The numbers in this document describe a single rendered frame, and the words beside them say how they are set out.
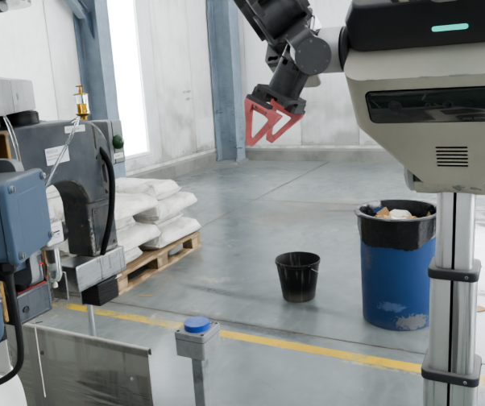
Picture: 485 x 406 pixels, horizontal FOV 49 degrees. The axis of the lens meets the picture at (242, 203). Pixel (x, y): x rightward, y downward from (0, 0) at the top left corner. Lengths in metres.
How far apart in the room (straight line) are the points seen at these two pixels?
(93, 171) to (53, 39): 5.71
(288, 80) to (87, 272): 0.53
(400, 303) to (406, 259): 0.25
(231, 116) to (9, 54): 4.45
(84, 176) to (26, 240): 0.45
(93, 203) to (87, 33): 5.97
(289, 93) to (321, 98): 8.23
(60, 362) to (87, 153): 0.77
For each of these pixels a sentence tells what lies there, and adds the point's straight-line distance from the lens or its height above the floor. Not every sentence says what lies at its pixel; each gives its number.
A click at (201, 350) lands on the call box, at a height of 0.81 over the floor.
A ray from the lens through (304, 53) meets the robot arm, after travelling 0.85.
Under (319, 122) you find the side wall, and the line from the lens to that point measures 9.19.
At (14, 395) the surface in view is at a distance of 1.37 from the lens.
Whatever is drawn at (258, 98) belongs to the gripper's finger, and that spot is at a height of 1.36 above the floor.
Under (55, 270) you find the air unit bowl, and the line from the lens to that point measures 0.96.
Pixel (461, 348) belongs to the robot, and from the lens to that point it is 1.38.
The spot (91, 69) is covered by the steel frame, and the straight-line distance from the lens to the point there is 6.99.
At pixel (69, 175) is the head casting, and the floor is 1.24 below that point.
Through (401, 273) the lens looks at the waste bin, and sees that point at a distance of 3.01.
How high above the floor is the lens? 1.39
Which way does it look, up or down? 13 degrees down
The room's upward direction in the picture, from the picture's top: 3 degrees counter-clockwise
